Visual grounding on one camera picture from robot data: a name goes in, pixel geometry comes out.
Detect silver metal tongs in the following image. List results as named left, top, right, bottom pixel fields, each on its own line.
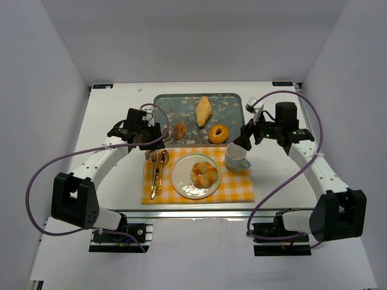
left=145, top=130, right=174, bottom=161

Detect round twisted bread roll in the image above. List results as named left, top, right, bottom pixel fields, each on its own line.
left=190, top=161, right=218, bottom=189

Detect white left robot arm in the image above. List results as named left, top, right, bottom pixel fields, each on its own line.
left=51, top=108, right=164, bottom=231

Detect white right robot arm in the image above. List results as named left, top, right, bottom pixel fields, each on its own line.
left=233, top=98, right=366, bottom=242

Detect small brown bread piece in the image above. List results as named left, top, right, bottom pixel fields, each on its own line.
left=172, top=121, right=186, bottom=140

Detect gold fork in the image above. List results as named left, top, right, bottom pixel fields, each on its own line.
left=151, top=152, right=158, bottom=200

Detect gold knife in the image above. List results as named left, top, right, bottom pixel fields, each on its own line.
left=151, top=152, right=161, bottom=199

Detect gold spoon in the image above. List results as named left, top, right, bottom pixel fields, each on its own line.
left=156, top=150, right=169, bottom=196

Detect orange glazed donut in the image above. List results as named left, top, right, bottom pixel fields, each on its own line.
left=209, top=124, right=229, bottom=144

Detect blue floral tray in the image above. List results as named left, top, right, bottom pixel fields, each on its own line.
left=150, top=93, right=245, bottom=148

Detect yellow checkered placemat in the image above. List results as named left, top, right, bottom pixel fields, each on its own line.
left=141, top=147, right=255, bottom=205

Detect blue label sticker right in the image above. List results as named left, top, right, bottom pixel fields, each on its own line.
left=272, top=81, right=294, bottom=86

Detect blue label sticker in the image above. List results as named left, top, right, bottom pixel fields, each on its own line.
left=272, top=81, right=294, bottom=86
left=92, top=83, right=113, bottom=89

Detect long flat pastry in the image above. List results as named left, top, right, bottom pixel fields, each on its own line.
left=196, top=96, right=212, bottom=127

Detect white round plate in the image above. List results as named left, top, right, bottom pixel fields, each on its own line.
left=171, top=153, right=221, bottom=200

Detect blue label sticker left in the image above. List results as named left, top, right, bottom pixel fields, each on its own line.
left=92, top=83, right=113, bottom=89

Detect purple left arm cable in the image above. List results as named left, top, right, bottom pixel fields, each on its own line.
left=25, top=103, right=170, bottom=253

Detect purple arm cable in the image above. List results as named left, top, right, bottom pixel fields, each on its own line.
left=25, top=103, right=170, bottom=253
left=244, top=90, right=324, bottom=249

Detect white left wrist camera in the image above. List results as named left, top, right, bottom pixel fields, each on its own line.
left=142, top=111, right=154, bottom=127

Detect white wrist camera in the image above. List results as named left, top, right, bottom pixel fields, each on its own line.
left=142, top=111, right=154, bottom=127
left=245, top=97, right=264, bottom=124

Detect white mug blue handle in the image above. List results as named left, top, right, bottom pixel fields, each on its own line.
left=224, top=143, right=251, bottom=170

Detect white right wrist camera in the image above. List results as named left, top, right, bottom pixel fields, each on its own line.
left=245, top=97, right=264, bottom=124

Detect aluminium table edge rail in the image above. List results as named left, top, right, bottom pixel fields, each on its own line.
left=114, top=207, right=315, bottom=221

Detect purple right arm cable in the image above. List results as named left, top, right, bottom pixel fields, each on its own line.
left=244, top=90, right=324, bottom=249

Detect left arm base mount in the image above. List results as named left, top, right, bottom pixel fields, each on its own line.
left=88, top=217, right=153, bottom=254

